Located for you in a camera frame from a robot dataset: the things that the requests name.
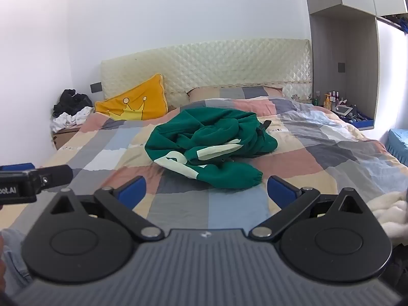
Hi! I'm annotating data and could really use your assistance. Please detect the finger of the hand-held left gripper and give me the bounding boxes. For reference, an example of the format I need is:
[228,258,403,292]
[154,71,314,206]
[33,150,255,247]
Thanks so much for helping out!
[37,164,74,190]
[0,162,36,173]

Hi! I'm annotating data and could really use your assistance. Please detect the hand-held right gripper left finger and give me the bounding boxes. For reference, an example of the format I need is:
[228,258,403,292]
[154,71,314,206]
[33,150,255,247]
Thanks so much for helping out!
[48,175,165,243]

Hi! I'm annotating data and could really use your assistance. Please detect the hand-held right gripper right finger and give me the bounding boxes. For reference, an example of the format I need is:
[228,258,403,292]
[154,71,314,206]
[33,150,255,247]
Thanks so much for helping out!
[249,175,373,243]

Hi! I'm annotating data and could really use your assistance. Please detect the green sweatshirt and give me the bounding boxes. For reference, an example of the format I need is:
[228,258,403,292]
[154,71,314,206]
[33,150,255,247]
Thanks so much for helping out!
[144,108,278,189]

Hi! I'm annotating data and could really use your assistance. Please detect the black clothes pile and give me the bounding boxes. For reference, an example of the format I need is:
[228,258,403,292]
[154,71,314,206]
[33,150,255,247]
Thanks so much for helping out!
[53,89,94,118]

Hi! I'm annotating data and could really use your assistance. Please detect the blue hanging clothes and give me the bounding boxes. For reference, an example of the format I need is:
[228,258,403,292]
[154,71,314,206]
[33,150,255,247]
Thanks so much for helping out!
[389,14,408,35]

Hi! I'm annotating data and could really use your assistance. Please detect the cardboard box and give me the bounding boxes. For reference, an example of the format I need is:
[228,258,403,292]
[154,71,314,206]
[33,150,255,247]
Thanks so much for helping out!
[52,126,83,151]

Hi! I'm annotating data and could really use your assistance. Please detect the plaid patchwork quilt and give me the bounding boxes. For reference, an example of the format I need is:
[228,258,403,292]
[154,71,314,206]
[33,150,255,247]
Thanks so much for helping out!
[9,97,408,239]

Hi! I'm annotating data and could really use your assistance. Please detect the person's leg in jeans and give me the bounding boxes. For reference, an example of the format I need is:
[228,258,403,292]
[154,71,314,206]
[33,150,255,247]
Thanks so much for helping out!
[0,229,32,297]

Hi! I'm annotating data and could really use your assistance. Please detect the yellow crown pillow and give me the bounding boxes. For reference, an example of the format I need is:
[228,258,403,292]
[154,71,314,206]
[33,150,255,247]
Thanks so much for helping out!
[95,73,168,121]

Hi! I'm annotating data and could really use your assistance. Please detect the small white tablet device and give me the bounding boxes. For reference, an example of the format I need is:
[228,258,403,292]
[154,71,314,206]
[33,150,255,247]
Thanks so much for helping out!
[331,105,354,117]

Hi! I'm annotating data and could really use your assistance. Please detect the blue tray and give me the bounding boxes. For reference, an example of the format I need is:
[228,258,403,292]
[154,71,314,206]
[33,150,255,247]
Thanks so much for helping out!
[338,107,374,131]

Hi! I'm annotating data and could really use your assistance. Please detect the plaid pillow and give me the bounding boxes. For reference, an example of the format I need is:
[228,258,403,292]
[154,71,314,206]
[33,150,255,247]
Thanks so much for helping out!
[186,85,284,103]

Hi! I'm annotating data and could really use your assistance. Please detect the white fluffy blanket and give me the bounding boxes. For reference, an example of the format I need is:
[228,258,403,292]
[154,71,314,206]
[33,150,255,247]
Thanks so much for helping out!
[366,190,408,239]

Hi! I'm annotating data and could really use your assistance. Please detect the cream quilted headboard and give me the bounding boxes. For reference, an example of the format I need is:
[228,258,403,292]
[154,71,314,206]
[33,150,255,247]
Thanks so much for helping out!
[100,39,312,109]

